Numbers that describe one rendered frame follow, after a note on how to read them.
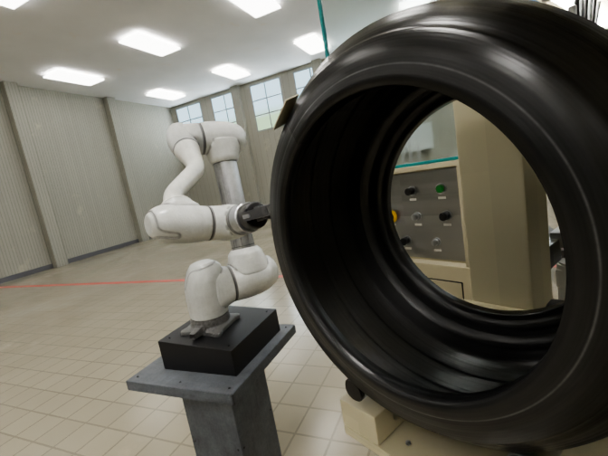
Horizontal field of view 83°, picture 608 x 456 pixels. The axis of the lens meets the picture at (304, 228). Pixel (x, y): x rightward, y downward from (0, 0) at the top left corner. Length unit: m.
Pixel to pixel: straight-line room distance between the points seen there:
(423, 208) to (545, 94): 1.05
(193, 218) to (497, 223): 0.74
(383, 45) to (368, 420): 0.60
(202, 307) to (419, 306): 0.86
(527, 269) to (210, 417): 1.25
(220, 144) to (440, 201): 0.89
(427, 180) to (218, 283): 0.89
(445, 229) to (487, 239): 0.52
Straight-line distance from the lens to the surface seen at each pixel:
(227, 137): 1.50
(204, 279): 1.38
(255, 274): 1.45
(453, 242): 1.36
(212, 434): 1.65
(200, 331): 1.44
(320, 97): 0.51
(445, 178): 1.33
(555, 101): 0.36
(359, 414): 0.73
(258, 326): 1.43
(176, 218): 0.96
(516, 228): 0.83
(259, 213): 0.83
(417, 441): 0.76
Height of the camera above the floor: 1.31
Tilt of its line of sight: 9 degrees down
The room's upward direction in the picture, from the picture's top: 10 degrees counter-clockwise
